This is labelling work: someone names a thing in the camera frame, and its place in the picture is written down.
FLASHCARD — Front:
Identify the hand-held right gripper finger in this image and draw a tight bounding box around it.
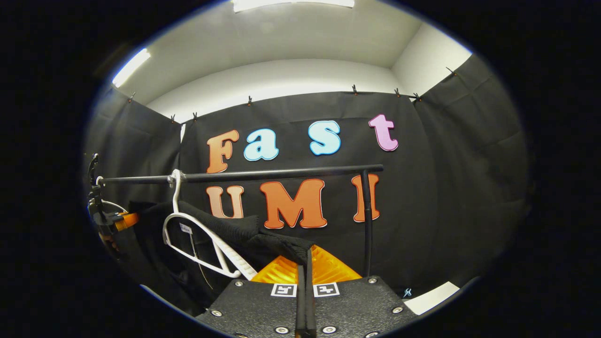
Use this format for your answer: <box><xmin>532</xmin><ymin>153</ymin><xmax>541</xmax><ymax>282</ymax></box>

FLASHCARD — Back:
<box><xmin>306</xmin><ymin>244</ymin><xmax>418</xmax><ymax>338</ymax></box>
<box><xmin>196</xmin><ymin>255</ymin><xmax>307</xmax><ymax>338</ymax></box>

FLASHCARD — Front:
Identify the black knit garment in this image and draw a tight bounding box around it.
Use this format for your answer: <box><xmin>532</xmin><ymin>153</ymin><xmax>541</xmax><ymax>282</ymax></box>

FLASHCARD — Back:
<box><xmin>115</xmin><ymin>200</ymin><xmax>316</xmax><ymax>317</ymax></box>

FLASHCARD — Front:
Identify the white plastic hanger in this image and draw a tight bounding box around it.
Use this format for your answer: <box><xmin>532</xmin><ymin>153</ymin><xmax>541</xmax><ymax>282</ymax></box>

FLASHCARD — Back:
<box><xmin>162</xmin><ymin>169</ymin><xmax>258</xmax><ymax>281</ymax></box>
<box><xmin>95</xmin><ymin>176</ymin><xmax>128</xmax><ymax>213</ymax></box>

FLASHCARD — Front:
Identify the black clothes rack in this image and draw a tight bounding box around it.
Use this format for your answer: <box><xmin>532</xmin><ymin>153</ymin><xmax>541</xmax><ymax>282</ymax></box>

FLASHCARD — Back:
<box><xmin>96</xmin><ymin>163</ymin><xmax>385</xmax><ymax>278</ymax></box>

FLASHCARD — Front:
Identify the long ceiling light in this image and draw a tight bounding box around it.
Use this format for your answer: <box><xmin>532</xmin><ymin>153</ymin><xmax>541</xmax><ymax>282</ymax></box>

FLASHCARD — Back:
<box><xmin>112</xmin><ymin>48</ymin><xmax>152</xmax><ymax>88</ymax></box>
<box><xmin>232</xmin><ymin>0</ymin><xmax>356</xmax><ymax>12</ymax></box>

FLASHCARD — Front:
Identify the black backdrop cloth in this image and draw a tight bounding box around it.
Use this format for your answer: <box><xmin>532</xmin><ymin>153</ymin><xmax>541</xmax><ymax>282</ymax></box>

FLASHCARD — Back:
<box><xmin>85</xmin><ymin>54</ymin><xmax>531</xmax><ymax>306</ymax></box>

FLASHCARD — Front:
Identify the row of black cloth clips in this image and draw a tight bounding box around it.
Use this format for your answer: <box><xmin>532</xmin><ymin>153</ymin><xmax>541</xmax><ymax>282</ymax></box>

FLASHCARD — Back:
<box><xmin>128</xmin><ymin>67</ymin><xmax>457</xmax><ymax>123</ymax></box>

